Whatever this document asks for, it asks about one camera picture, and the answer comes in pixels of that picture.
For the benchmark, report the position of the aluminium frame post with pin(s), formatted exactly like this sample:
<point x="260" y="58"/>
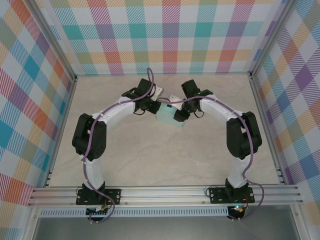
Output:
<point x="271" y="37"/>
<point x="53" y="42"/>

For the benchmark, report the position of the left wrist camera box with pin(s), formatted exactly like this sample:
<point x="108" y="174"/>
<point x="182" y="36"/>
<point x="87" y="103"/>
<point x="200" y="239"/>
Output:
<point x="157" y="92"/>

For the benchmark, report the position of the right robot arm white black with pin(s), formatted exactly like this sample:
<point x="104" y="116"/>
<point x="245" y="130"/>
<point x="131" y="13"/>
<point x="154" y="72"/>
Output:
<point x="245" y="137"/>

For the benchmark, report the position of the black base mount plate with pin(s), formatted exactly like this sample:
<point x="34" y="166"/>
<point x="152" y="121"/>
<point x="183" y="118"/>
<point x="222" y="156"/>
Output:
<point x="115" y="195"/>
<point x="217" y="197"/>

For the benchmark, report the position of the aluminium side rail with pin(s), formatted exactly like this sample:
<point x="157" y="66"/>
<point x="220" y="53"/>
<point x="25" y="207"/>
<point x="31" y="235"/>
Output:
<point x="260" y="105"/>
<point x="68" y="105"/>

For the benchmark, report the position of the aluminium frame leg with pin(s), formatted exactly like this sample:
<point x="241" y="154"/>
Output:
<point x="32" y="223"/>
<point x="298" y="222"/>

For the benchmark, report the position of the thin aluminium wall rail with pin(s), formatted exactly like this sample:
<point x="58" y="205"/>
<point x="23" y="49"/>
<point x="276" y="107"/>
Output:
<point x="112" y="73"/>

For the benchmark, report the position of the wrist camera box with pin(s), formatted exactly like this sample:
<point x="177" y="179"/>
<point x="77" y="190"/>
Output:
<point x="157" y="92"/>
<point x="174" y="98"/>

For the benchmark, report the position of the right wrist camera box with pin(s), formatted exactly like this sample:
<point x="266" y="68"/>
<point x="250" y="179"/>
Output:
<point x="174" y="98"/>

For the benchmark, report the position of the small circuit board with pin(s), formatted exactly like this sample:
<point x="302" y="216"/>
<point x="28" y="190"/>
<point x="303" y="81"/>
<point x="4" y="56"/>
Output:
<point x="238" y="209"/>
<point x="98" y="210"/>

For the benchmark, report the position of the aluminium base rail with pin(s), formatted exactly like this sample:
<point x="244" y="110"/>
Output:
<point x="162" y="193"/>

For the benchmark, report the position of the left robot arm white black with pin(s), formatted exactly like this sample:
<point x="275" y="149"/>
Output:
<point x="88" y="137"/>

